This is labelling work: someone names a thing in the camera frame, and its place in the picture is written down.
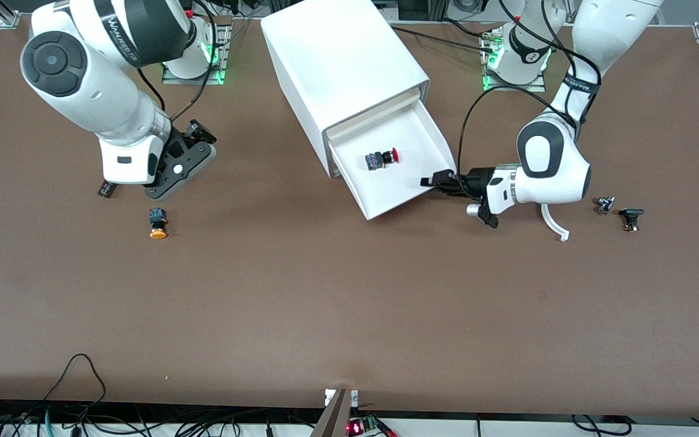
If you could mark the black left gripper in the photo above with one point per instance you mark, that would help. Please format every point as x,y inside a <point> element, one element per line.
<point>474,179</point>

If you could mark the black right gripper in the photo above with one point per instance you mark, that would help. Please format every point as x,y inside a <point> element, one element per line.
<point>107,189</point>

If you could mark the red push button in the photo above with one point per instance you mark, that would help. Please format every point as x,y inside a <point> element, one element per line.
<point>377,161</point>

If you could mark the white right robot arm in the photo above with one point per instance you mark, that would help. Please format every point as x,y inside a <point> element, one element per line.
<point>94,91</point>

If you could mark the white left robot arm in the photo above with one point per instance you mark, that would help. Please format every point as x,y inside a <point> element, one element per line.
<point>553,164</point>

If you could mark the orange push button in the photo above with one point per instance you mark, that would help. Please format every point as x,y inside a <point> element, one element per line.
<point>157,224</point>

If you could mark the small black terminal block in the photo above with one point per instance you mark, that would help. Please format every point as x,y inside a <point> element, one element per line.
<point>107,190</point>

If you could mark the white curved plastic part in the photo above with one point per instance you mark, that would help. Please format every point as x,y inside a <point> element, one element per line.
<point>553,226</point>

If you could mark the small grey black part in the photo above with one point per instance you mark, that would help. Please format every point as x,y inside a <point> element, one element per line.
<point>604,205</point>

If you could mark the red lit circuit board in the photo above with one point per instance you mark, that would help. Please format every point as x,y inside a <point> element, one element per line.
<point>355,428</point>

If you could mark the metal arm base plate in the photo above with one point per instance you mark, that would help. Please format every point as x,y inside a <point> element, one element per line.
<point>531,88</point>
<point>226,54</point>

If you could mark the black switch part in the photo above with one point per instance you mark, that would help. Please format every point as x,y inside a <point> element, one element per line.
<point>631,213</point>

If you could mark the white mounting bracket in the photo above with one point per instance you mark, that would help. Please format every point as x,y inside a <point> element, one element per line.
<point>329,397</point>

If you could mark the grey camera post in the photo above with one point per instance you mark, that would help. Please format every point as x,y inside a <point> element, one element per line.
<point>334,419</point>

